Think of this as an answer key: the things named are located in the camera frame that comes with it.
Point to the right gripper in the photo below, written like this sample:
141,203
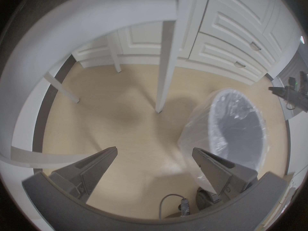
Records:
298,99

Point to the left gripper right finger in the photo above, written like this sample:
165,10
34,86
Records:
221,174

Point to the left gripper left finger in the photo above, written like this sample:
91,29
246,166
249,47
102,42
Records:
89,174

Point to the clear plastic bag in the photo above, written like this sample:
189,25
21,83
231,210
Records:
192,138

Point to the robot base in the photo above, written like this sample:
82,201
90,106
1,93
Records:
204,197

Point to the white trash bin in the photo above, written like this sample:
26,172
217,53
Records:
240,133

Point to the grey curtain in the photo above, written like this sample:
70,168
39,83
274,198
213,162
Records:
290,66

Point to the white wardrobe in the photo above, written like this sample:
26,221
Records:
228,44

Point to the grey padded white chair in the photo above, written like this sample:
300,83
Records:
72,15

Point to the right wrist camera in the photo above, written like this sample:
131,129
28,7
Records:
292,82

